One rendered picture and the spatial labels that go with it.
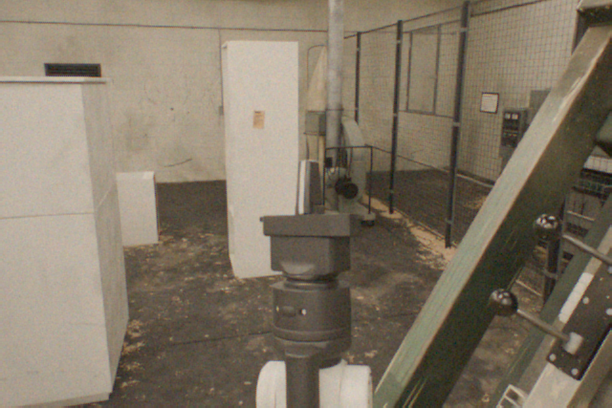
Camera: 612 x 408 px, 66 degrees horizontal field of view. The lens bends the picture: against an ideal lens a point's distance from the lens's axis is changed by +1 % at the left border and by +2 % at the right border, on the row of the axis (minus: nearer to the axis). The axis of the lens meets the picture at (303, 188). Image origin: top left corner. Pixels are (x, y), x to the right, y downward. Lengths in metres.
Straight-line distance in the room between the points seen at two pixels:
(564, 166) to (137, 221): 4.76
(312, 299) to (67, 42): 8.15
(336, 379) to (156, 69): 7.97
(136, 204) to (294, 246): 4.82
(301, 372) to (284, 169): 3.65
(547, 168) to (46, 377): 2.63
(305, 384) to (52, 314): 2.40
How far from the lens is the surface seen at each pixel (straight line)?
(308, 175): 0.52
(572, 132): 0.98
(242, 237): 4.19
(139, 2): 8.45
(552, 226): 0.71
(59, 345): 2.89
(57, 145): 2.55
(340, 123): 6.01
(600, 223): 0.94
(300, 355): 0.48
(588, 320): 0.76
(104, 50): 8.43
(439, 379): 0.96
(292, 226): 0.51
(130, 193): 5.28
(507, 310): 0.70
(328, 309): 0.50
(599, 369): 0.78
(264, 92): 4.00
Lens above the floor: 1.73
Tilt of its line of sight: 13 degrees down
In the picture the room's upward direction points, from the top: straight up
